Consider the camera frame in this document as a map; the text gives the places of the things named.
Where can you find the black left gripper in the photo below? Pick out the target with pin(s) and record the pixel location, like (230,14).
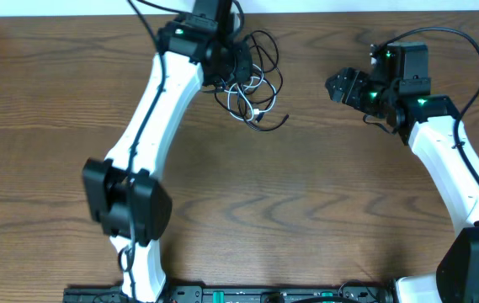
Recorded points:
(246,67)

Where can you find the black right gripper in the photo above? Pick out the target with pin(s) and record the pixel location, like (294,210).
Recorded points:
(347,76)

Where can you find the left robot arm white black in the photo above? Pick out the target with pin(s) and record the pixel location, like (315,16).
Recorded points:
(124,190)

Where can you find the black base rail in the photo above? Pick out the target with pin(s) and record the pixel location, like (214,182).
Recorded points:
(201,294)

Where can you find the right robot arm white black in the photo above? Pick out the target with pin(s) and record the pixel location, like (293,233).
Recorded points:
(398,91)

